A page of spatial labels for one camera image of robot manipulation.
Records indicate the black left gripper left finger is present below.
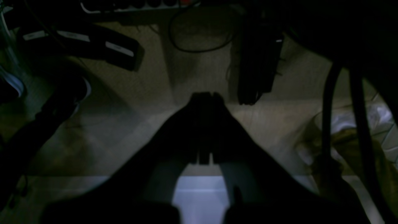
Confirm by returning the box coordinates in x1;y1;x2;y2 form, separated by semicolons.
47;92;213;224

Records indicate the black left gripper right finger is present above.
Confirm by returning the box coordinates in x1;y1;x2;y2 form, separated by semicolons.
213;93;367;224

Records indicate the black power strip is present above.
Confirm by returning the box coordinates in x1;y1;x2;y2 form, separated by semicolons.
80;0;197;14

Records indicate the black looped cable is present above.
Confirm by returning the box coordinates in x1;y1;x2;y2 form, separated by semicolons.
169;5;237;53

